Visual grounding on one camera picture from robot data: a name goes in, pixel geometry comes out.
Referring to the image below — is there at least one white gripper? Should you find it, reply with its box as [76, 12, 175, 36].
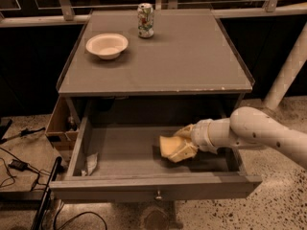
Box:
[168, 119, 218, 163]

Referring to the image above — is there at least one yellow sponge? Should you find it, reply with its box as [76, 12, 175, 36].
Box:
[159, 136, 182, 158]

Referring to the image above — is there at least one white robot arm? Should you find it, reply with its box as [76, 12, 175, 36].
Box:
[159, 106, 307, 169]

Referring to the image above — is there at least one metal drawer knob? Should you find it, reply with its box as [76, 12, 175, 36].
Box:
[154, 191, 163, 201]

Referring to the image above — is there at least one open grey top drawer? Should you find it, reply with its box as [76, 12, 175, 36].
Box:
[51, 117, 262, 203]

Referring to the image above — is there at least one grey counter cabinet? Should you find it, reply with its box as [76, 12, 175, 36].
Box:
[59, 10, 253, 124]

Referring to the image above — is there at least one crumpled white paper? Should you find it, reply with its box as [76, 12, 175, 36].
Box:
[82, 153, 98, 176]

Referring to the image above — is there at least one white bowl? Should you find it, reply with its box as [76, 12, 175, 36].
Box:
[85, 34, 129, 60]

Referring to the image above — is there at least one cardboard box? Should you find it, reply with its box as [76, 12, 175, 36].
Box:
[45, 98, 79, 150]

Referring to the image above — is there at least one green white soda can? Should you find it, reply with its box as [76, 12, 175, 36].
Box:
[137, 3, 154, 38]

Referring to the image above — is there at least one black pole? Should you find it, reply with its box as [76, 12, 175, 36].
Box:
[31, 156, 62, 230]

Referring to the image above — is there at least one black tool on floor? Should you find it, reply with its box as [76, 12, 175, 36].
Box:
[0, 118, 46, 145]

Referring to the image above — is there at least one black power adapter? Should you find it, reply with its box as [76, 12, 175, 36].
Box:
[9, 159, 28, 172]

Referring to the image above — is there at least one metal railing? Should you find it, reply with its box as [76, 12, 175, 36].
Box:
[0, 0, 307, 27]

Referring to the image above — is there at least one black cable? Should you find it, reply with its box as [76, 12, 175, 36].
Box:
[0, 147, 52, 190]

